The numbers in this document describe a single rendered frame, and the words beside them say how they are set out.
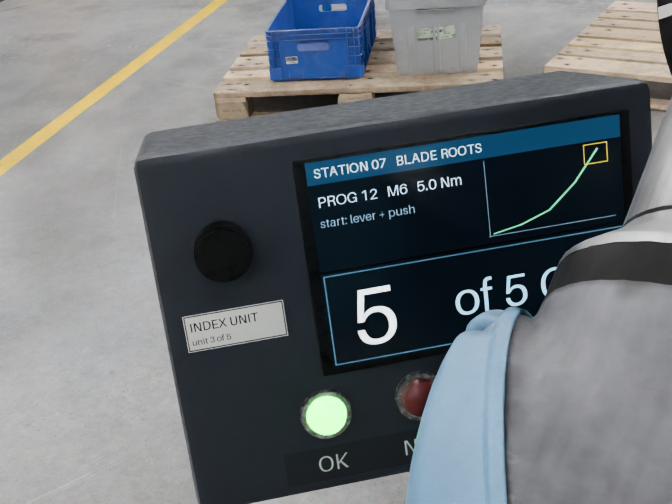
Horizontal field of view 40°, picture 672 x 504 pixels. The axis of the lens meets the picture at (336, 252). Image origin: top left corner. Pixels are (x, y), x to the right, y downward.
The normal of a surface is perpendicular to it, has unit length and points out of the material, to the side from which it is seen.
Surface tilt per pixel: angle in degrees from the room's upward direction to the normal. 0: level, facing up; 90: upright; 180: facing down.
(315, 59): 90
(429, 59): 95
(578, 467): 29
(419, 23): 95
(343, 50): 90
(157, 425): 0
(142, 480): 0
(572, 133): 75
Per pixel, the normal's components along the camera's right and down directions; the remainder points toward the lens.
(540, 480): -0.42, -0.37
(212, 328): 0.15, 0.24
